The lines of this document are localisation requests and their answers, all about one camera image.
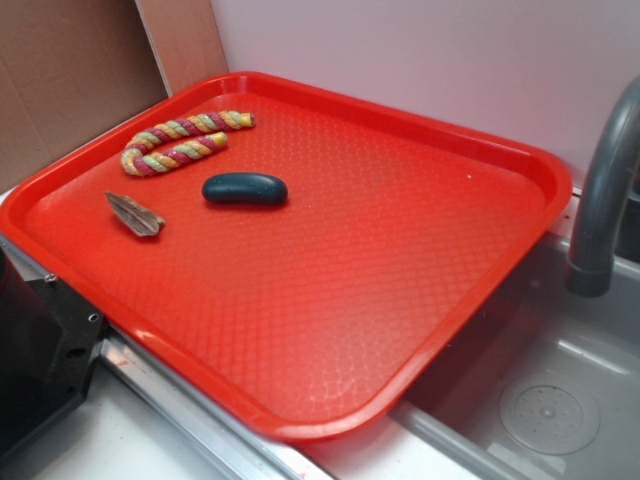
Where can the dark green toy cucumber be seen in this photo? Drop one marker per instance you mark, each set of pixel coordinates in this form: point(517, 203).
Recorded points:
point(245, 187)

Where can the grey plastic toy sink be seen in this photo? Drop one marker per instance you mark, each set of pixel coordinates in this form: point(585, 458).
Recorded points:
point(540, 383)

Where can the grey toy faucet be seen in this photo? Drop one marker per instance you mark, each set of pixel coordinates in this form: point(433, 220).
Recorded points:
point(607, 220)

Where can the brown cardboard panel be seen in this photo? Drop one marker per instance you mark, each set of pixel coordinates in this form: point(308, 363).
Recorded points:
point(72, 70)

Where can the multicolour twisted rope toy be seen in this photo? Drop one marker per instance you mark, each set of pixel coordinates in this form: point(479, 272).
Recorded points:
point(172, 144)

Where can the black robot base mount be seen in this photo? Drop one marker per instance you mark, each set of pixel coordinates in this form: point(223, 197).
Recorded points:
point(50, 339)

